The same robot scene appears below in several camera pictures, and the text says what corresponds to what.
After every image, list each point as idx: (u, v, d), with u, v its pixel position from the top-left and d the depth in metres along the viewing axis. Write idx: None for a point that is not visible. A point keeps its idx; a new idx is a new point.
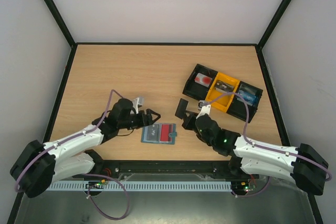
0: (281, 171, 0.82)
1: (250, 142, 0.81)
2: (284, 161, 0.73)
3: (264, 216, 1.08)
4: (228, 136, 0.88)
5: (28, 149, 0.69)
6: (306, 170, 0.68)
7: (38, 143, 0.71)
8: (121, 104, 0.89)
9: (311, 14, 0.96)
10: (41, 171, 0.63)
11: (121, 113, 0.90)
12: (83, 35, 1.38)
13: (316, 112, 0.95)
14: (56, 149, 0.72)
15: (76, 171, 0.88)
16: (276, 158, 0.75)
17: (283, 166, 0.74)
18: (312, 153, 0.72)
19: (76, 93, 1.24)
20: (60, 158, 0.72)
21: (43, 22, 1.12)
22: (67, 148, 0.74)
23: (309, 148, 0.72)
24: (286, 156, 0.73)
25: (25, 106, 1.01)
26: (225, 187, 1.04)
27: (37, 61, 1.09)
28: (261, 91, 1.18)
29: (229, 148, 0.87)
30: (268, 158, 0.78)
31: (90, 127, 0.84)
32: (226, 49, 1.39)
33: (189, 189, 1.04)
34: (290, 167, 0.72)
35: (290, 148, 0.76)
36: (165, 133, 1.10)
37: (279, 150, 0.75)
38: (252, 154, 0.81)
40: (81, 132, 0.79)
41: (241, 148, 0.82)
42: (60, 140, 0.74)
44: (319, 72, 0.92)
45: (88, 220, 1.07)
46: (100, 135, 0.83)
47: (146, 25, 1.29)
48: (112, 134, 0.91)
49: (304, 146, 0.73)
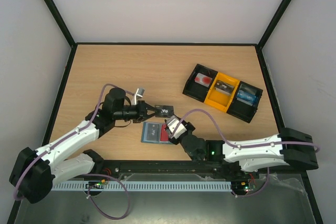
0: (275, 160, 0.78)
1: (234, 146, 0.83)
2: (272, 152, 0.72)
3: (264, 216, 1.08)
4: (214, 148, 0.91)
5: (20, 157, 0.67)
6: (297, 153, 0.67)
7: (30, 150, 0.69)
8: (112, 95, 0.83)
9: (311, 13, 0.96)
10: (41, 172, 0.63)
11: (113, 104, 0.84)
12: (83, 35, 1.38)
13: (316, 112, 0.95)
14: (50, 153, 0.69)
15: (77, 172, 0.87)
16: (264, 152, 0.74)
17: (273, 157, 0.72)
18: (294, 134, 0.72)
19: (76, 93, 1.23)
20: (56, 161, 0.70)
21: (43, 21, 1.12)
22: (61, 149, 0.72)
23: (289, 130, 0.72)
24: (272, 146, 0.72)
25: (25, 106, 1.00)
26: (226, 187, 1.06)
27: (37, 60, 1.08)
28: (261, 91, 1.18)
29: (221, 158, 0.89)
30: (256, 155, 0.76)
31: (83, 125, 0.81)
32: (226, 50, 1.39)
33: (189, 189, 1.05)
34: (280, 156, 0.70)
35: (273, 137, 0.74)
36: (165, 133, 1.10)
37: (263, 144, 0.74)
38: (243, 156, 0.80)
40: (74, 131, 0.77)
41: (230, 155, 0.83)
42: (52, 144, 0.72)
44: (319, 72, 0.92)
45: (88, 220, 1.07)
46: (94, 130, 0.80)
47: (146, 25, 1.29)
48: (107, 126, 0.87)
49: (285, 130, 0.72)
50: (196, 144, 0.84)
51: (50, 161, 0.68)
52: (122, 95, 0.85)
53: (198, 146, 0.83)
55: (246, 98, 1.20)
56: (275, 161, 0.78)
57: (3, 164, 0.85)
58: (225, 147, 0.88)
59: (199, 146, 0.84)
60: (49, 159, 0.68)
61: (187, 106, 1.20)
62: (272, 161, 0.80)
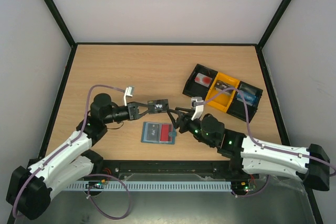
0: (286, 171, 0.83)
1: (259, 144, 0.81)
2: (297, 163, 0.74)
3: (264, 216, 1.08)
4: (232, 138, 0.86)
5: (14, 176, 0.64)
6: (321, 171, 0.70)
7: (23, 168, 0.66)
8: (97, 104, 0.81)
9: (311, 13, 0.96)
10: (37, 190, 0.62)
11: (100, 112, 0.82)
12: (82, 35, 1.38)
13: (317, 112, 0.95)
14: (43, 169, 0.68)
15: (76, 177, 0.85)
16: (289, 160, 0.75)
17: (295, 167, 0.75)
18: (323, 153, 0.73)
19: (76, 93, 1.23)
20: (51, 177, 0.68)
21: (43, 21, 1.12)
22: (55, 164, 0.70)
23: (319, 149, 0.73)
24: (298, 157, 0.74)
25: (25, 107, 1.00)
26: (226, 187, 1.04)
27: (37, 60, 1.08)
28: (261, 91, 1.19)
29: (235, 151, 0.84)
30: (277, 160, 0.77)
31: (74, 136, 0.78)
32: (226, 50, 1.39)
33: (189, 189, 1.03)
34: (303, 169, 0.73)
35: (300, 149, 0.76)
36: (165, 133, 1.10)
37: (290, 152, 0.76)
38: (263, 156, 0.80)
40: (66, 145, 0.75)
41: (250, 150, 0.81)
42: (46, 159, 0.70)
44: (319, 72, 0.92)
45: (88, 220, 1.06)
46: (87, 140, 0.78)
47: (145, 25, 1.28)
48: (101, 134, 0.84)
49: (315, 147, 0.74)
50: (215, 127, 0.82)
51: (45, 178, 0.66)
52: (107, 102, 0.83)
53: (216, 130, 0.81)
55: (246, 98, 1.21)
56: (285, 171, 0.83)
57: (3, 165, 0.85)
58: (245, 140, 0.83)
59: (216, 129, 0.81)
60: (43, 176, 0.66)
61: (187, 106, 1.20)
62: (281, 171, 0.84)
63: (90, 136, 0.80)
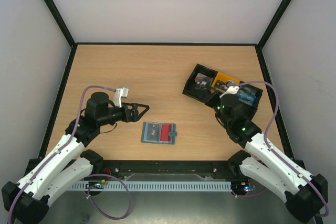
0: (276, 187, 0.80)
1: (268, 144, 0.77)
2: (292, 180, 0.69)
3: (264, 216, 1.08)
4: (248, 127, 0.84)
5: (4, 191, 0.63)
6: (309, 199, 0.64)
7: (12, 183, 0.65)
8: (93, 100, 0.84)
9: (311, 12, 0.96)
10: (27, 205, 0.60)
11: (96, 110, 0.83)
12: (83, 35, 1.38)
13: (317, 112, 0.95)
14: (32, 184, 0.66)
15: (75, 180, 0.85)
16: (285, 173, 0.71)
17: (289, 182, 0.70)
18: (324, 189, 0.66)
19: (76, 93, 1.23)
20: (41, 190, 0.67)
21: (42, 21, 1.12)
22: (44, 177, 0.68)
23: (324, 182, 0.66)
24: (297, 176, 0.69)
25: (24, 107, 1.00)
26: (226, 187, 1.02)
27: (36, 59, 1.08)
28: (261, 91, 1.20)
29: (243, 137, 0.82)
30: (275, 168, 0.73)
31: (64, 141, 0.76)
32: (226, 49, 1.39)
33: (189, 189, 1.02)
34: (295, 188, 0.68)
35: (305, 172, 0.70)
36: (165, 133, 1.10)
37: (293, 168, 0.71)
38: (264, 157, 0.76)
40: (54, 153, 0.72)
41: (257, 145, 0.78)
42: (34, 172, 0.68)
44: (319, 72, 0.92)
45: (88, 220, 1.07)
46: (76, 145, 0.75)
47: (145, 24, 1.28)
48: (93, 134, 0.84)
49: (319, 177, 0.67)
50: (233, 104, 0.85)
51: (34, 193, 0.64)
52: (104, 99, 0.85)
53: (232, 106, 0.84)
55: (246, 98, 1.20)
56: (275, 187, 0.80)
57: (3, 164, 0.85)
58: (258, 135, 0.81)
59: (237, 106, 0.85)
60: (32, 191, 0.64)
61: (187, 106, 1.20)
62: (273, 184, 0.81)
63: (81, 139, 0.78)
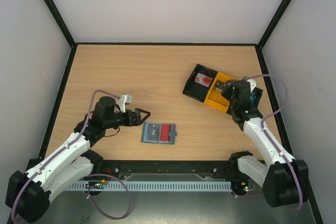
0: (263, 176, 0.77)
1: (261, 125, 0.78)
2: (272, 156, 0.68)
3: (264, 216, 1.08)
4: (251, 111, 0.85)
5: (11, 180, 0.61)
6: (283, 178, 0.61)
7: (20, 172, 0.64)
8: (102, 103, 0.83)
9: (311, 12, 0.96)
10: (34, 194, 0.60)
11: (104, 112, 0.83)
12: (83, 35, 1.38)
13: (317, 112, 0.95)
14: (41, 174, 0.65)
15: (76, 178, 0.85)
16: (268, 150, 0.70)
17: (268, 158, 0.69)
18: (302, 174, 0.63)
19: (76, 93, 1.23)
20: (49, 181, 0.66)
21: (43, 21, 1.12)
22: (52, 168, 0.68)
23: (304, 168, 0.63)
24: (278, 155, 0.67)
25: (24, 106, 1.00)
26: (225, 187, 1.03)
27: (36, 59, 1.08)
28: (261, 91, 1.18)
29: (243, 118, 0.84)
30: (261, 145, 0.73)
31: (72, 138, 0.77)
32: (226, 49, 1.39)
33: (189, 189, 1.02)
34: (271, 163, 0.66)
35: (288, 154, 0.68)
36: (165, 133, 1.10)
37: (277, 147, 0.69)
38: (255, 135, 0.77)
40: (64, 147, 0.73)
41: (252, 124, 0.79)
42: (43, 163, 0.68)
44: (320, 71, 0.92)
45: (88, 220, 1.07)
46: (84, 142, 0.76)
47: (146, 25, 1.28)
48: (98, 135, 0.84)
49: (301, 162, 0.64)
50: (243, 86, 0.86)
51: (42, 183, 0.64)
52: (112, 102, 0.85)
53: (241, 88, 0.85)
55: None
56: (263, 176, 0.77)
57: (3, 164, 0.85)
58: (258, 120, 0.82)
59: (247, 88, 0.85)
60: (40, 181, 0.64)
61: (187, 106, 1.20)
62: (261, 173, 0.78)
63: (88, 137, 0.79)
